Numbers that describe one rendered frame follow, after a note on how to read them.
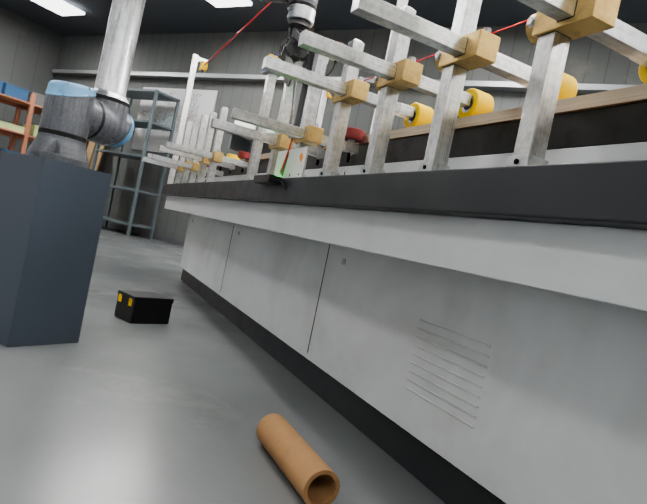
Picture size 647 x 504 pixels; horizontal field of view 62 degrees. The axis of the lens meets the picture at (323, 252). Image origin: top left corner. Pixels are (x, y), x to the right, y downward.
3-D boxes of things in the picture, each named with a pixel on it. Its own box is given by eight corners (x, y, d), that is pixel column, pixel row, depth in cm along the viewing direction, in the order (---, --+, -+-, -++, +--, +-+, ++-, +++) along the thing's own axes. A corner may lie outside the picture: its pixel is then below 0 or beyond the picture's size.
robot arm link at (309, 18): (320, 11, 176) (293, -1, 172) (317, 25, 176) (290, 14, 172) (309, 18, 184) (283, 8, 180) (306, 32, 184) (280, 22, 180)
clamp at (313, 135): (306, 140, 168) (310, 124, 168) (291, 143, 180) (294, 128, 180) (322, 145, 171) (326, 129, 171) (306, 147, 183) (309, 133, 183)
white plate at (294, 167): (299, 177, 167) (306, 146, 167) (271, 179, 191) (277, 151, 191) (301, 178, 168) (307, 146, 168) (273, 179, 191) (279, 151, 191)
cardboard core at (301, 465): (307, 470, 106) (259, 412, 133) (299, 509, 106) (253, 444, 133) (343, 470, 109) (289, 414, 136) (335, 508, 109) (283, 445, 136)
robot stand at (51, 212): (7, 347, 167) (44, 157, 166) (-35, 327, 180) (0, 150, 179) (78, 342, 189) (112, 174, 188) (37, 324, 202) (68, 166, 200)
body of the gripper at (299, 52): (296, 66, 185) (304, 31, 184) (306, 61, 177) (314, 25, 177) (276, 59, 181) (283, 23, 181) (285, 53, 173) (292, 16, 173)
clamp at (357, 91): (348, 95, 145) (352, 77, 145) (327, 102, 157) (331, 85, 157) (368, 102, 148) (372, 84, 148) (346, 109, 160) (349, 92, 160)
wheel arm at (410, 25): (358, 7, 93) (363, -14, 93) (349, 13, 96) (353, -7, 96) (560, 95, 114) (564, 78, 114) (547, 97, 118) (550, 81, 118)
